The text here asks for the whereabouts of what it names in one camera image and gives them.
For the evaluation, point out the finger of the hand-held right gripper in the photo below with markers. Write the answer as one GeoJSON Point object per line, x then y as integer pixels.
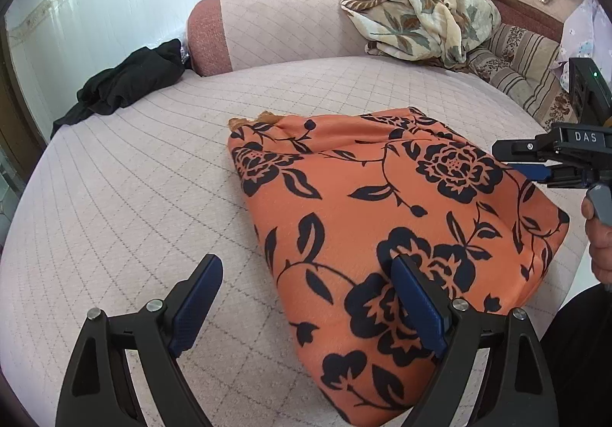
{"type": "Point", "coordinates": [516, 150]}
{"type": "Point", "coordinates": [540, 172]}

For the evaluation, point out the orange black floral garment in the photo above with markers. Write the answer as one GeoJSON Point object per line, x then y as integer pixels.
{"type": "Point", "coordinates": [344, 216]}

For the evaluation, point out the pink bolster pillow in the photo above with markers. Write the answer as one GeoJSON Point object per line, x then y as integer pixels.
{"type": "Point", "coordinates": [287, 30]}

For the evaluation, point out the lavender printed cloth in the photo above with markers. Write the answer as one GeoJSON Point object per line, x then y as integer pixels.
{"type": "Point", "coordinates": [585, 30]}

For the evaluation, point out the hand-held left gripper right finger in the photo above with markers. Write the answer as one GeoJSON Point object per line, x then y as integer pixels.
{"type": "Point", "coordinates": [420, 302]}

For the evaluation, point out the brown patterned garment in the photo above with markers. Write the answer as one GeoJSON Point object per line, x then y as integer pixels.
{"type": "Point", "coordinates": [241, 122]}

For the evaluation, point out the pink quilted bed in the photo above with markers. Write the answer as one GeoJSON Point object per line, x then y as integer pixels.
{"type": "Point", "coordinates": [143, 197]}

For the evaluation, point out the black clothing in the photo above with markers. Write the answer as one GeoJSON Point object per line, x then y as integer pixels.
{"type": "Point", "coordinates": [129, 78]}

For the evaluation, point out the person's dark pants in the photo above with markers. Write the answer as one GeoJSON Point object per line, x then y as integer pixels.
{"type": "Point", "coordinates": [583, 350]}

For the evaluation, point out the striped floral cushion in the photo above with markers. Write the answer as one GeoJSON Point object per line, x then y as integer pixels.
{"type": "Point", "coordinates": [521, 58]}

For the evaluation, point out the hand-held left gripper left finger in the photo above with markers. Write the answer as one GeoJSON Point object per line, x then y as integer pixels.
{"type": "Point", "coordinates": [196, 302]}

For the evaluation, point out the cream floral blanket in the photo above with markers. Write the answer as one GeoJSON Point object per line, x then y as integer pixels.
{"type": "Point", "coordinates": [420, 11]}

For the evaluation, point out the person's right hand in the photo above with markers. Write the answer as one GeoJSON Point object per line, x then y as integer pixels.
{"type": "Point", "coordinates": [602, 245]}

